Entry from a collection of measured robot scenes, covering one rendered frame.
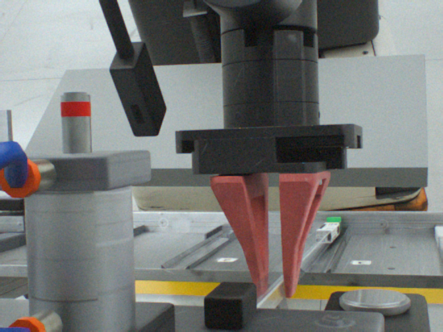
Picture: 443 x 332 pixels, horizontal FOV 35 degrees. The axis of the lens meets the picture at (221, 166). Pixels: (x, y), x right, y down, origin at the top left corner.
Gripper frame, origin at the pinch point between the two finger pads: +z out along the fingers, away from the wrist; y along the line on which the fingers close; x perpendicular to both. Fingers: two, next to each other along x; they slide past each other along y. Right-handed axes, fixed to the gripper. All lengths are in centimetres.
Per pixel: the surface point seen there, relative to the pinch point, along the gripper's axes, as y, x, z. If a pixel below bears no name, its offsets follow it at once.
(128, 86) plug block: -4.8, -10.0, -11.0
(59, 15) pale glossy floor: -115, 190, -60
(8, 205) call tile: -31.3, 21.1, -3.3
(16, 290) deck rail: -29.5, 19.1, 4.9
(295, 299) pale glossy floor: -18, 109, 24
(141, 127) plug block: -5.0, -8.2, -9.1
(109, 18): -4.9, -11.9, -13.9
